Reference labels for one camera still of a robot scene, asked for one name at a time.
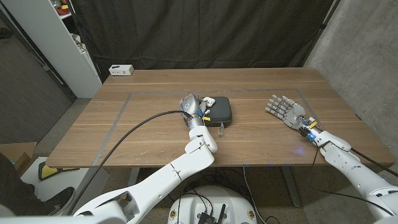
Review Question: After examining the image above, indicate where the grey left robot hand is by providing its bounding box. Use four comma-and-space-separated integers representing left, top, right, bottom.
178, 93, 211, 128

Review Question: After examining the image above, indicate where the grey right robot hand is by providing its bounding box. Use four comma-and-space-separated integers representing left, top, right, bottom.
265, 94, 307, 129

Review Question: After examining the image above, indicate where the black zippered pouch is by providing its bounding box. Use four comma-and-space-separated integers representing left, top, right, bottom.
183, 96, 233, 138

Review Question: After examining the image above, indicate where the grey metal table leg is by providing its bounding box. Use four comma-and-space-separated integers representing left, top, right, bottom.
279, 166, 302, 208
126, 167, 141, 187

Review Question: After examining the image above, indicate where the black curtain backdrop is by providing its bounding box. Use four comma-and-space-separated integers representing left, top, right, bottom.
70, 0, 335, 83

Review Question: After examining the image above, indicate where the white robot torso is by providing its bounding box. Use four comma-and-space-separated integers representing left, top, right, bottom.
167, 185, 258, 224

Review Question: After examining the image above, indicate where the black module with antenna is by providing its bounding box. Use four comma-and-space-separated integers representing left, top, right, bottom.
197, 203, 227, 224

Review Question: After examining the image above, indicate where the white cabinet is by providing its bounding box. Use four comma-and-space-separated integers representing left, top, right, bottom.
0, 0, 103, 99

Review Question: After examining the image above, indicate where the black shoe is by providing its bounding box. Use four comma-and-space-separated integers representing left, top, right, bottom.
39, 186, 76, 217

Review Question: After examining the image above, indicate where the brown cardboard box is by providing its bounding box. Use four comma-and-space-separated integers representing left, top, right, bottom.
0, 141, 37, 177

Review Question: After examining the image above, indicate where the black trouser leg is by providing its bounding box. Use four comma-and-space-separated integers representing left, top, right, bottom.
0, 152, 41, 217

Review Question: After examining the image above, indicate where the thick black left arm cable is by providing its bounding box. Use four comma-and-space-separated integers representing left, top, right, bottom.
67, 110, 193, 215

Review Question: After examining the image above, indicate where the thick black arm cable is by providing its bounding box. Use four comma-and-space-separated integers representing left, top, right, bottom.
67, 110, 193, 215
351, 147, 398, 178

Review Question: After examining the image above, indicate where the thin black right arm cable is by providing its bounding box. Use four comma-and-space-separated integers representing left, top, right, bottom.
307, 141, 394, 215

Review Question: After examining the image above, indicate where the black floor cable bundle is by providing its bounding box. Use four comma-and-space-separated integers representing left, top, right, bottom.
183, 167, 246, 206

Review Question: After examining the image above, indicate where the grey floor cable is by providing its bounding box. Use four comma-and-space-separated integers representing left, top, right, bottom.
242, 165, 268, 224

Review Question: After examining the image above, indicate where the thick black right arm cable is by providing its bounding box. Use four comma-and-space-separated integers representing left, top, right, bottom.
351, 147, 398, 178

